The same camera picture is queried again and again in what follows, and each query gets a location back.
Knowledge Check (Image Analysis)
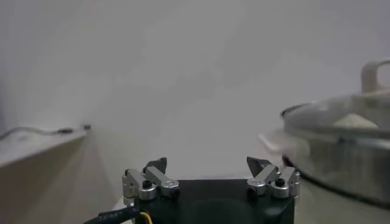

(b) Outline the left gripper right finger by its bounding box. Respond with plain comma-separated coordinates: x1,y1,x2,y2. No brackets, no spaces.
246,156,302,205

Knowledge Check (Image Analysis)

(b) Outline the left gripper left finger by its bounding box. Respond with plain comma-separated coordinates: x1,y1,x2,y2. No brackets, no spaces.
121,157,180,208

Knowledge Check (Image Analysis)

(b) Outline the glass lid with cream handle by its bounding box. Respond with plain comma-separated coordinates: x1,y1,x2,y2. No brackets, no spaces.
280,59,390,141

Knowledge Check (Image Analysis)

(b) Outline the stainless steel steamer basket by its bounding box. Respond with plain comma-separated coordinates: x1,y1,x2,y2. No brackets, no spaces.
258,115,390,208

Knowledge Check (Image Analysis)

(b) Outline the white side desk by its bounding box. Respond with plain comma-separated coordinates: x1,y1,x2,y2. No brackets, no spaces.
0,129,120,224

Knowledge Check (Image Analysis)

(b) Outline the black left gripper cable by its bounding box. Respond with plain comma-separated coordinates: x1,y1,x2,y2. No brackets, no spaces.
82,206,153,224

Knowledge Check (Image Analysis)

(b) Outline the black desk cable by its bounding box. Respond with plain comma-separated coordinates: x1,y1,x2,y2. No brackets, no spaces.
0,126,74,141

